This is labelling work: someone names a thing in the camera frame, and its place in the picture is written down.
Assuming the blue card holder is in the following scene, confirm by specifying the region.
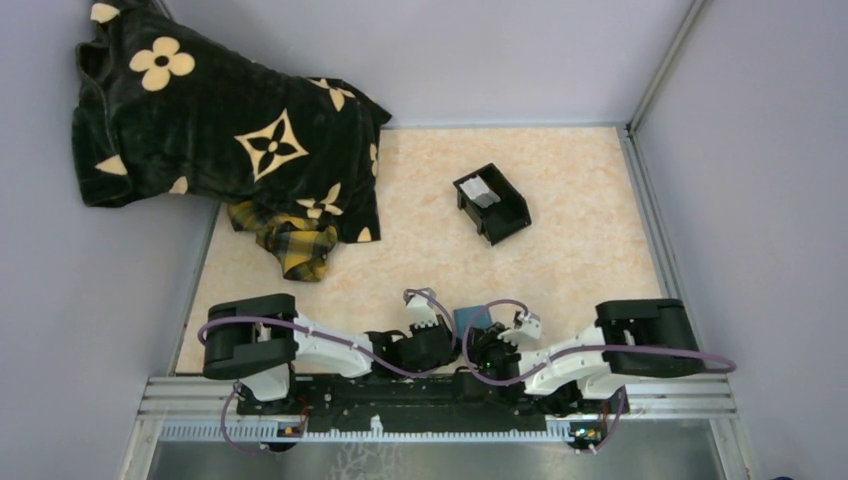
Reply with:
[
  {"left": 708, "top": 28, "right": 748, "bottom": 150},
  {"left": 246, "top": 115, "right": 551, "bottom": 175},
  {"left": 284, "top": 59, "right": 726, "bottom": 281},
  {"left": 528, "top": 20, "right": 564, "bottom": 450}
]
[{"left": 453, "top": 305, "right": 493, "bottom": 335}]

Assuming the black card box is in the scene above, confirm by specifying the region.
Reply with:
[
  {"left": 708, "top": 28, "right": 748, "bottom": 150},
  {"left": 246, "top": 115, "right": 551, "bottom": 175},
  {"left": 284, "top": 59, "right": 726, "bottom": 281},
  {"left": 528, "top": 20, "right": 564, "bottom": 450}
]
[{"left": 453, "top": 163, "right": 532, "bottom": 246}]

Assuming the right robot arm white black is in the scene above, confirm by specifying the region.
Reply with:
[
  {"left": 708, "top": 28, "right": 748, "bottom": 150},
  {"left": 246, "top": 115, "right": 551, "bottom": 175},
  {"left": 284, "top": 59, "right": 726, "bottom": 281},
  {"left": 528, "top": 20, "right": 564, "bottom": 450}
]
[{"left": 461, "top": 298, "right": 710, "bottom": 412}]

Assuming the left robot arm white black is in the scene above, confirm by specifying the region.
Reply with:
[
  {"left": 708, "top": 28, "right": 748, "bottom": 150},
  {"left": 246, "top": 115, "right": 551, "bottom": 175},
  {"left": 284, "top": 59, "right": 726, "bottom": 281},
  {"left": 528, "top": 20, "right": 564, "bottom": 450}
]
[{"left": 197, "top": 288, "right": 459, "bottom": 414}]

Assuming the stack of white cards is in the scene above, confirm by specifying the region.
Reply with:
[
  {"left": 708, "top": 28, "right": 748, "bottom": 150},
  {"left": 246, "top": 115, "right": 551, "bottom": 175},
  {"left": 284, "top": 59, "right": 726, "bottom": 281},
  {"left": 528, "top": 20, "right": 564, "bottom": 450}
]
[{"left": 459, "top": 176, "right": 501, "bottom": 209}]

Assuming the yellow black plaid cloth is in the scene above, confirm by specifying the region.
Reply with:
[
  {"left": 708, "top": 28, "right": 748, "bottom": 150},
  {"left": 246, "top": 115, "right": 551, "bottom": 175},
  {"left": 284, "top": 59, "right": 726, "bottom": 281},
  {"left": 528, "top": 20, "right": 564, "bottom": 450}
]
[{"left": 225, "top": 201, "right": 339, "bottom": 282}]

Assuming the black floral plush blanket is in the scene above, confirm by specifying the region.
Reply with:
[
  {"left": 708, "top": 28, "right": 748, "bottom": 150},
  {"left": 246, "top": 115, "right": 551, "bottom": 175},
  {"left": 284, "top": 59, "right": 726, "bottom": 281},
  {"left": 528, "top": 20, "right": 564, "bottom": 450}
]
[{"left": 71, "top": 1, "right": 390, "bottom": 243}]

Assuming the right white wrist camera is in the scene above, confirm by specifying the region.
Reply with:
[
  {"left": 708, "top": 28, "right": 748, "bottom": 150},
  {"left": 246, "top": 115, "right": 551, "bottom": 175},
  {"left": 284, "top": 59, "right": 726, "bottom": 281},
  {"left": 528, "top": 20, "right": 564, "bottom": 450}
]
[{"left": 497, "top": 311, "right": 542, "bottom": 347}]

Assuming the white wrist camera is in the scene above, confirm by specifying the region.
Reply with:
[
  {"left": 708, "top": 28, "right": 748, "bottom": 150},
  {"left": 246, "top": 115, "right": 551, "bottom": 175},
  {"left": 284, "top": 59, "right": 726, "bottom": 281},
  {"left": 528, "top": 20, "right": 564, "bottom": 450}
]
[
  {"left": 497, "top": 311, "right": 542, "bottom": 347},
  {"left": 404, "top": 288, "right": 438, "bottom": 330}
]

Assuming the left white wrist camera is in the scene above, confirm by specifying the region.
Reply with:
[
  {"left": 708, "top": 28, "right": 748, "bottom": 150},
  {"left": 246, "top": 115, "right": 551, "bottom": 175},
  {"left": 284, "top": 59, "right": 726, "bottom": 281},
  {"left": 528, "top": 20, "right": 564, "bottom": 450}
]
[{"left": 404, "top": 288, "right": 438, "bottom": 330}]

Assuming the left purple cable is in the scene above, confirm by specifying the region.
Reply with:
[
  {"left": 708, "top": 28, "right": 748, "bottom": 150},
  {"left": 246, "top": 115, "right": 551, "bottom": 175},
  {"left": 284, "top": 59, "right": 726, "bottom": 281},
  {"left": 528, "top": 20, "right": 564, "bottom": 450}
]
[{"left": 197, "top": 288, "right": 460, "bottom": 458}]

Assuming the purple cable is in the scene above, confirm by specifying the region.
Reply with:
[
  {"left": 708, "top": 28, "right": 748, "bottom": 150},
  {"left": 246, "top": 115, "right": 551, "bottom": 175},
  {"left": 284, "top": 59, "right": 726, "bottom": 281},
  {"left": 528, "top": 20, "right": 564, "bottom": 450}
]
[
  {"left": 460, "top": 299, "right": 738, "bottom": 456},
  {"left": 197, "top": 288, "right": 460, "bottom": 458}
]

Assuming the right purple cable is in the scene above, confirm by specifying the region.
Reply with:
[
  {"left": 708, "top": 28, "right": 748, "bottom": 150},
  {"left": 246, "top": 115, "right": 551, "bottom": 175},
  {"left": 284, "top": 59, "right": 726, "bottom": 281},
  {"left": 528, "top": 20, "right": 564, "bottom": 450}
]
[{"left": 460, "top": 299, "right": 738, "bottom": 456}]

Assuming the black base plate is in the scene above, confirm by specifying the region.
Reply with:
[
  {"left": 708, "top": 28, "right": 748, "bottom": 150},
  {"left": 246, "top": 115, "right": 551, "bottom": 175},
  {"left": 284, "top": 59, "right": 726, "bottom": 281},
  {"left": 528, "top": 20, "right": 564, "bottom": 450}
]
[{"left": 236, "top": 371, "right": 630, "bottom": 434}]

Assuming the aluminium frame rail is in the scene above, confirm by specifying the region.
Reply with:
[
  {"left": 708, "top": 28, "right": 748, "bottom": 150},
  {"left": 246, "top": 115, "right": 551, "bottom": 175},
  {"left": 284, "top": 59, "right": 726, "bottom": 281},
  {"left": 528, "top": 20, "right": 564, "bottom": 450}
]
[{"left": 121, "top": 371, "right": 752, "bottom": 479}]

